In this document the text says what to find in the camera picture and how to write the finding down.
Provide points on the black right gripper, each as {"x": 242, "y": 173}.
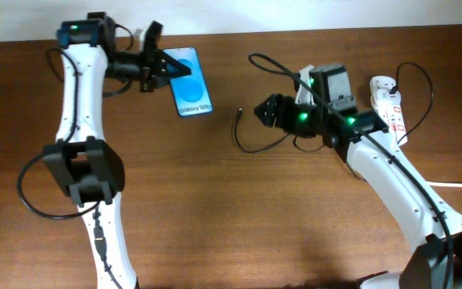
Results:
{"x": 277, "y": 111}

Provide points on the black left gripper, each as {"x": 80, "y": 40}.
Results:
{"x": 154, "y": 67}

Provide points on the blue Samsung smartphone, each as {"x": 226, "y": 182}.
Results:
{"x": 190, "y": 92}

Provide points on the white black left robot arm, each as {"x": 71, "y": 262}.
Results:
{"x": 85, "y": 167}

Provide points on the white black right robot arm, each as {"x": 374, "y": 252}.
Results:
{"x": 326, "y": 107}

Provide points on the white USB charger plug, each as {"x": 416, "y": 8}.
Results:
{"x": 386, "y": 95}

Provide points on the white power strip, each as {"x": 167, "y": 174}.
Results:
{"x": 391, "y": 114}

